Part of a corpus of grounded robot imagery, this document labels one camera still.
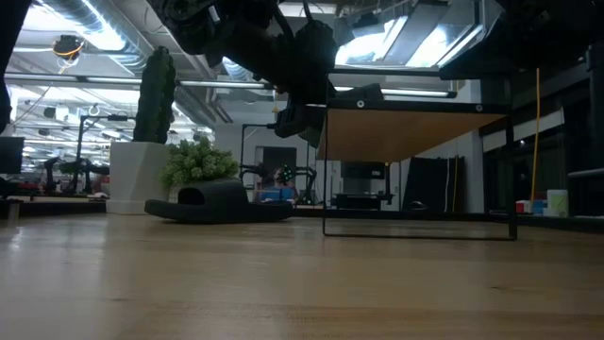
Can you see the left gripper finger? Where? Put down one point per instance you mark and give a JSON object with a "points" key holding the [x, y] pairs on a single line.
{"points": [[297, 122]]}

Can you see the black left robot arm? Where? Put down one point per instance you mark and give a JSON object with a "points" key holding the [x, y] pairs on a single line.
{"points": [[226, 33]]}

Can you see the background black robot arm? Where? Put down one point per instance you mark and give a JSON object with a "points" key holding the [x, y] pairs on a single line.
{"points": [[255, 172], [302, 174]]}

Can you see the dark grey door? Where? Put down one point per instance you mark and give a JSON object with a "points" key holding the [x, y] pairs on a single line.
{"points": [[278, 156]]}

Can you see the person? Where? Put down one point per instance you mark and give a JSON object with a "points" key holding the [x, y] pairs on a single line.
{"points": [[276, 194]]}

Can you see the long linear ceiling light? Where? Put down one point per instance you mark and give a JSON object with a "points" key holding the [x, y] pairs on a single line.
{"points": [[212, 84]]}

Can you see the black low cabinet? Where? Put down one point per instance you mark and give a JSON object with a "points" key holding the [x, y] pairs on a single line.
{"points": [[358, 202]]}

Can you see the round light green succulent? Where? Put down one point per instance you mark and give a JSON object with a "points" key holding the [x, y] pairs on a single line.
{"points": [[198, 163]]}

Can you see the black fabric panel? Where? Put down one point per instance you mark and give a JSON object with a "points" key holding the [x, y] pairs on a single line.
{"points": [[424, 184]]}

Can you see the tall green cactus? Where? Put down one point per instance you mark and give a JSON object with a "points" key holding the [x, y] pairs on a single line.
{"points": [[156, 94]]}

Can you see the white hexagonal plant pot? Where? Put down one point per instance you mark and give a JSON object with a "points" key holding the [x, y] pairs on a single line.
{"points": [[134, 179]]}

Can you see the small red white box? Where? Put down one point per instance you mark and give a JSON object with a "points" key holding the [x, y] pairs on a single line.
{"points": [[523, 207]]}

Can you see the small blue box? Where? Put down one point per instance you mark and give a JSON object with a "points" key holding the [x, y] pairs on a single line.
{"points": [[539, 208]]}

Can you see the white green container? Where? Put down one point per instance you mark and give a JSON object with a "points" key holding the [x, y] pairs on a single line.
{"points": [[558, 203]]}

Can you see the black computer monitor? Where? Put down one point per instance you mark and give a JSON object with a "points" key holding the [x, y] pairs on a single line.
{"points": [[11, 156]]}

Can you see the black gantry frame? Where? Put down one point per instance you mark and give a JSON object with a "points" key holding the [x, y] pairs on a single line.
{"points": [[257, 126], [118, 118]]}

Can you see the black wall screen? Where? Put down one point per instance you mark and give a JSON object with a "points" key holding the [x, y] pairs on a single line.
{"points": [[363, 170]]}

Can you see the wooden shelf with black frame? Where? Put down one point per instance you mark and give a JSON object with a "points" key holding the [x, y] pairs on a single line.
{"points": [[401, 137]]}

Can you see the black aluminium table frame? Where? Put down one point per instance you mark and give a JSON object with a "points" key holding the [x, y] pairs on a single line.
{"points": [[358, 213]]}

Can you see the silver ventilation duct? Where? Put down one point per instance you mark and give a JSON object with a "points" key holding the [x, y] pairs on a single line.
{"points": [[94, 19]]}

